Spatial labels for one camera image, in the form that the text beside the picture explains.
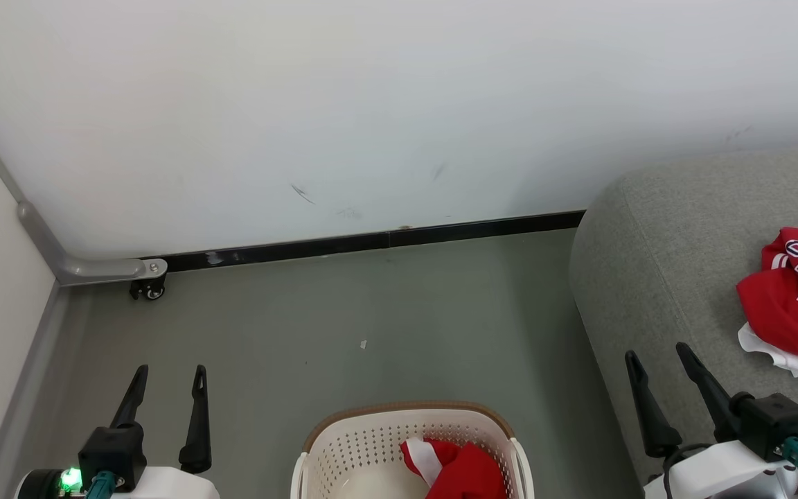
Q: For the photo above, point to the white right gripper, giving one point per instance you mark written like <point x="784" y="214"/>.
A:
<point x="724" y="475"/>

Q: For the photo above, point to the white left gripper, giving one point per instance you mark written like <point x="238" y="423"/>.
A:
<point x="170" y="485"/>

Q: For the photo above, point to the white garment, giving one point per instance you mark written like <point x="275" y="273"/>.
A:
<point x="780" y="357"/>

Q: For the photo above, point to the red jersey with black print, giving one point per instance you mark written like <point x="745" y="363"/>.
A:
<point x="773" y="305"/>

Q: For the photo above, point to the red cloth with white stripe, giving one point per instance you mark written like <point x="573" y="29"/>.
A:
<point x="468" y="478"/>

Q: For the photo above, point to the grey fabric sofa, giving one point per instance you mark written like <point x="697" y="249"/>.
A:
<point x="662" y="277"/>

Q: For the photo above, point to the black caster wheel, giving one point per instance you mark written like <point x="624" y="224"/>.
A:
<point x="153" y="291"/>

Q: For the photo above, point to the grey metal partition foot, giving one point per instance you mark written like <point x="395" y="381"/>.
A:
<point x="94" y="269"/>

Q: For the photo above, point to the cream perforated laundry basket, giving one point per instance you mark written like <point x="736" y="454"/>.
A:
<point x="357" y="450"/>

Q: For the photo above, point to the black baseboard strip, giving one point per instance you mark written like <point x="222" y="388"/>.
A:
<point x="371" y="242"/>

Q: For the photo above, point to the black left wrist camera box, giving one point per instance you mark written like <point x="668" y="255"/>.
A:
<point x="111" y="454"/>

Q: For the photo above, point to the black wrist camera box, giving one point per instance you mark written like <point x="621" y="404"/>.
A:
<point x="111" y="454"/>
<point x="773" y="423"/>

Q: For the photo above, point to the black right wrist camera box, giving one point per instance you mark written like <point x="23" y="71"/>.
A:
<point x="773" y="423"/>

